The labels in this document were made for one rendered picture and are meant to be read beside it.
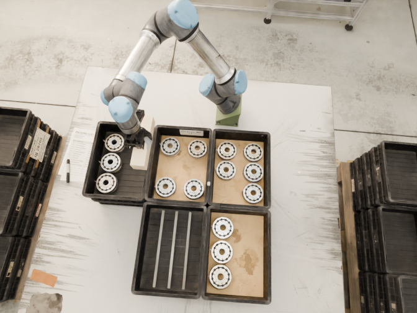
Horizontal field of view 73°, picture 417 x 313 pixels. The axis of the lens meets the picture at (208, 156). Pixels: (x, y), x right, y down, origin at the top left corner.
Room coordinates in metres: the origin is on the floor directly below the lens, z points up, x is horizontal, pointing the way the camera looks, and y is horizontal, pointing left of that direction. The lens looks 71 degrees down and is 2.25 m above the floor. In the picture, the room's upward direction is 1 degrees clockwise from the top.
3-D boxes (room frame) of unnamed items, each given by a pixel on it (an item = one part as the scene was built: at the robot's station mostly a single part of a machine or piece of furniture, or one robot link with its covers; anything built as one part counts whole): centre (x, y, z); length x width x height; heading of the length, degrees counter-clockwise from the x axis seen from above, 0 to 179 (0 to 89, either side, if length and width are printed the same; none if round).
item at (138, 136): (0.45, 0.30, 1.23); 0.09 x 0.08 x 0.12; 176
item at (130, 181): (0.44, 0.44, 0.87); 0.40 x 0.30 x 0.11; 177
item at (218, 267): (-0.09, -0.07, 0.86); 0.10 x 0.10 x 0.01
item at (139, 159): (0.48, 0.30, 1.07); 0.24 x 0.06 x 0.06; 176
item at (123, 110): (0.46, 0.30, 1.39); 0.09 x 0.08 x 0.11; 166
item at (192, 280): (0.03, 0.16, 0.87); 0.40 x 0.30 x 0.11; 177
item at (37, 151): (0.71, 1.19, 0.41); 0.31 x 0.02 x 0.16; 176
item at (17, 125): (0.70, 1.35, 0.37); 0.40 x 0.30 x 0.45; 176
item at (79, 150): (0.54, 0.73, 0.70); 0.33 x 0.23 x 0.01; 176
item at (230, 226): (0.13, -0.08, 0.86); 0.10 x 0.10 x 0.01
